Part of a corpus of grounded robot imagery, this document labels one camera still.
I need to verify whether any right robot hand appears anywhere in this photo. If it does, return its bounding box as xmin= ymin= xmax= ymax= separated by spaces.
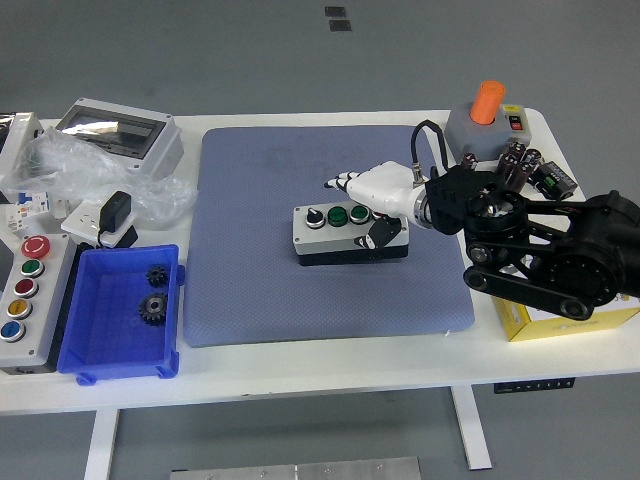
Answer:
xmin=323 ymin=160 xmax=421 ymax=251

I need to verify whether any grey four-button control box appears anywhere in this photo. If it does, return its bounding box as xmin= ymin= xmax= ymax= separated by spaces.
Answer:
xmin=292 ymin=202 xmax=410 ymax=267

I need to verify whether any grey five-button control box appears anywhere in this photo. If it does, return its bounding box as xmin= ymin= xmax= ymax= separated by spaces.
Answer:
xmin=0 ymin=233 xmax=77 ymax=375

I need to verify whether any orange cylinder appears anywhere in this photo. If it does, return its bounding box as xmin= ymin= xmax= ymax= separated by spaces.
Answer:
xmin=469 ymin=80 xmax=507 ymax=127

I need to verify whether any grey-blue mat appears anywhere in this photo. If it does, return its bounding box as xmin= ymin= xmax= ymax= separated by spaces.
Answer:
xmin=182 ymin=124 xmax=476 ymax=349

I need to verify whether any black module with green terminal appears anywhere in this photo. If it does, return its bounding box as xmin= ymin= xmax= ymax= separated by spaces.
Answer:
xmin=530 ymin=160 xmax=580 ymax=202

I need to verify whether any yellow and white cardboard box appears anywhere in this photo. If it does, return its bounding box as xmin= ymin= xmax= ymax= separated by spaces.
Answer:
xmin=492 ymin=293 xmax=640 ymax=344

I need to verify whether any black table control panel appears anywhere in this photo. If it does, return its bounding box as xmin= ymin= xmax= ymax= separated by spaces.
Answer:
xmin=493 ymin=378 xmax=576 ymax=395

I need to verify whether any white table leg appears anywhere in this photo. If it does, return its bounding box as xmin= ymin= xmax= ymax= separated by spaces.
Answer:
xmin=447 ymin=385 xmax=494 ymax=471
xmin=82 ymin=408 xmax=122 ymax=480

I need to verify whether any large black gear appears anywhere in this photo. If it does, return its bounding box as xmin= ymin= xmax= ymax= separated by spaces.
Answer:
xmin=137 ymin=292 xmax=170 ymax=327

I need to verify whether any black power adapter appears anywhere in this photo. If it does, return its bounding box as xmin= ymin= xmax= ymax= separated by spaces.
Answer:
xmin=98 ymin=190 xmax=133 ymax=235

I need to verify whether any grey metal plate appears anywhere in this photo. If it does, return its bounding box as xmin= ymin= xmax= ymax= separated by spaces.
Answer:
xmin=169 ymin=455 xmax=421 ymax=480

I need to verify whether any blue plastic bin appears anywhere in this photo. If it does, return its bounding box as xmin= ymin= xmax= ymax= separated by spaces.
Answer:
xmin=56 ymin=243 xmax=187 ymax=386

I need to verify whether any white power socket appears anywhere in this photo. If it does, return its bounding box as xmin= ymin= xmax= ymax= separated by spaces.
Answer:
xmin=60 ymin=201 xmax=136 ymax=247

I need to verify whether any clear plastic bag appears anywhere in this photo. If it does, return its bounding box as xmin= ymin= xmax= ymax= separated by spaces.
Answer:
xmin=0 ymin=125 xmax=195 ymax=224

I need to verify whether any white circuit breaker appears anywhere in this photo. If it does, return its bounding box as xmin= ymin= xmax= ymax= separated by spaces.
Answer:
xmin=4 ymin=188 xmax=52 ymax=237

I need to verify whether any grey switch box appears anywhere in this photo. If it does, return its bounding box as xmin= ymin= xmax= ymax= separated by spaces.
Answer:
xmin=443 ymin=102 xmax=535 ymax=162

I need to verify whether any grey enclosure with clear lid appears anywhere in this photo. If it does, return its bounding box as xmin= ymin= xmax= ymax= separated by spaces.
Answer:
xmin=53 ymin=97 xmax=184 ymax=182

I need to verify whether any white enclosure box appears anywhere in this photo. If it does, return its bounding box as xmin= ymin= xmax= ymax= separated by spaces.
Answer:
xmin=0 ymin=112 xmax=42 ymax=176

